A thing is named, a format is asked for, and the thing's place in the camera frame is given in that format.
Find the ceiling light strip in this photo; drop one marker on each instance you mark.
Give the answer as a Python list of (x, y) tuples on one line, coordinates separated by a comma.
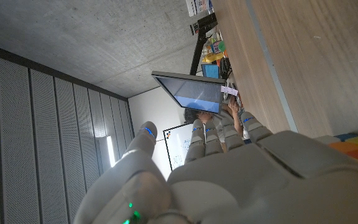
[(110, 151)]

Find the colourful puzzle cube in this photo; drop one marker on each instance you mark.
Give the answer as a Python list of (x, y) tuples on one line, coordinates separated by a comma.
[(356, 149)]

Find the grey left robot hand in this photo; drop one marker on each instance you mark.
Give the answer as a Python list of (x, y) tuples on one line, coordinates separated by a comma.
[(244, 186)]

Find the seated person in grey shirt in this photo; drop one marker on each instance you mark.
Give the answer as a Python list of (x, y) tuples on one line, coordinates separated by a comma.
[(194, 115)]

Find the whiteboard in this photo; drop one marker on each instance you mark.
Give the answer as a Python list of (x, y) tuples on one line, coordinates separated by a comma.
[(176, 146)]

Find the white canister with blue label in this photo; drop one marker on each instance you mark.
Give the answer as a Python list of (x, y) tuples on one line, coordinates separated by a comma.
[(197, 6)]

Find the large tilted monitor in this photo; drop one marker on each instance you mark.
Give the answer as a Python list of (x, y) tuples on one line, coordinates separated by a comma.
[(194, 90)]

